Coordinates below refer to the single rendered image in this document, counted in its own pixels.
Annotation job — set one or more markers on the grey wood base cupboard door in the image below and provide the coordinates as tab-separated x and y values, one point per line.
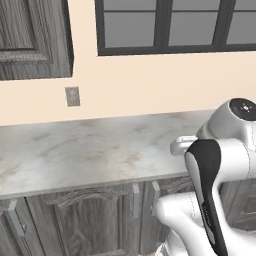
90	226
148	233
241	206
10	241

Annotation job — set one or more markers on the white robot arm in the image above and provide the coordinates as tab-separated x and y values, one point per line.
233	156

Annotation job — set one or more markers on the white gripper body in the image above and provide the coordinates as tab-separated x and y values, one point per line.
180	146

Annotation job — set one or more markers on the grey wood wall cupboard door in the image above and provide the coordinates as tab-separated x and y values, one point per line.
30	36

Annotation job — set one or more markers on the dark-framed window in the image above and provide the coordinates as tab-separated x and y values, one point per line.
163	26

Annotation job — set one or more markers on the grey wall socket plate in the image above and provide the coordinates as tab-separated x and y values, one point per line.
72	96

